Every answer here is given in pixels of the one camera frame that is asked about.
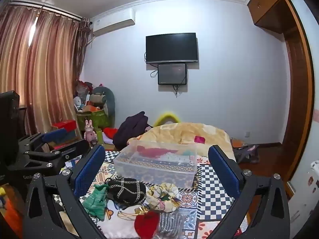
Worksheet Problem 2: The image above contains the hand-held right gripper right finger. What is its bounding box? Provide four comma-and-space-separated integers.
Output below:
208, 144, 291, 239

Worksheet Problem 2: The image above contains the green gift bag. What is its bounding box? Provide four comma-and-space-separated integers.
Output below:
77, 110, 111, 131

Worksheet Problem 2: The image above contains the orange garment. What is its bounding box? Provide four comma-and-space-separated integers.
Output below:
0, 184, 23, 238

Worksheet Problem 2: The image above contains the curtain rail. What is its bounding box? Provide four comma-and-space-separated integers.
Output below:
9, 0, 84, 21

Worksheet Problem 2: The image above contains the floral fabric scrunchie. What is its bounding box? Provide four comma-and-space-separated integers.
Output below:
146, 182, 183, 213

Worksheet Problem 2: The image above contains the clear plastic storage box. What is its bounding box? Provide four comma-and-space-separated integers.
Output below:
113, 139, 198, 188

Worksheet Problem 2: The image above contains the green knitted pouch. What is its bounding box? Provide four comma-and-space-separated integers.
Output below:
82, 184, 110, 221

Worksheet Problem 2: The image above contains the pink bunny toy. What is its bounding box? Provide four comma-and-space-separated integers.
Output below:
84, 119, 97, 145

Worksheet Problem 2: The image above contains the wall-mounted television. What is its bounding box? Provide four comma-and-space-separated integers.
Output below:
146, 32, 199, 64

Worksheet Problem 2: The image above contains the grey plush toy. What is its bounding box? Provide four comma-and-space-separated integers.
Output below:
91, 86, 115, 125

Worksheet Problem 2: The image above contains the dark purple coat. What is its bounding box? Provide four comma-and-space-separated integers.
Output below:
113, 111, 150, 152

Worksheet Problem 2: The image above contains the yellow fleece blanket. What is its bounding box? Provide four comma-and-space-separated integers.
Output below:
136, 123, 236, 165

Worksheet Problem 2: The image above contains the red drawstring pouch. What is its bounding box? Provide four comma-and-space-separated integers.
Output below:
134, 207, 160, 238

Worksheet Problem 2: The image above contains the white air conditioner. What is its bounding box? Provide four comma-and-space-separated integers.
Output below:
90, 8, 136, 36

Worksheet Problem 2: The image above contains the small black wall monitor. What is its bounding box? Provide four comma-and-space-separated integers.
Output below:
158, 63, 187, 85

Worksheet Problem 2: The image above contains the patterned bed sheet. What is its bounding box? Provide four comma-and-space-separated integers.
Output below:
52, 149, 250, 239

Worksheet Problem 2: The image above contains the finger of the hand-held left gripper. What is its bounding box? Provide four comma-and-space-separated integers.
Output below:
18, 128, 68, 155
24, 139, 90, 170

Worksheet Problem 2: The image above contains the wooden door frame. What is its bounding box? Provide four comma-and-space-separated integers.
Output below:
282, 0, 315, 182

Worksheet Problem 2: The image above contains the yellow plush ring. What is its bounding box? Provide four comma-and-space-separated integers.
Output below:
153, 112, 181, 127

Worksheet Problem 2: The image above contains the wooden overhead cabinet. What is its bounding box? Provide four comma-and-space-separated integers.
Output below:
247, 0, 294, 34

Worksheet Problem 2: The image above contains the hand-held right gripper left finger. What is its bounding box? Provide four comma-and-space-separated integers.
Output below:
23, 144, 106, 239

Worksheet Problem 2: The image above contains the white lace cloth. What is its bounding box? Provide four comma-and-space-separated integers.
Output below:
163, 154, 193, 165

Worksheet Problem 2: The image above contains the dark purple bag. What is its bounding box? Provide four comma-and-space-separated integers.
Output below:
230, 138, 260, 164

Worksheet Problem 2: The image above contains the black white striped bracelet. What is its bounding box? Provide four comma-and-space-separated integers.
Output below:
105, 177, 147, 207

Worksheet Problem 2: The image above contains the striped pink curtain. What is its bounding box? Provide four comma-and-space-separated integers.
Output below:
0, 1, 91, 140

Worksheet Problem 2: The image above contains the red box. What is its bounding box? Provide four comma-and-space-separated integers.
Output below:
51, 120, 77, 131

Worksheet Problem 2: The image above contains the pink red cloth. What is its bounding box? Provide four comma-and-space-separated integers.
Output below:
137, 146, 180, 158

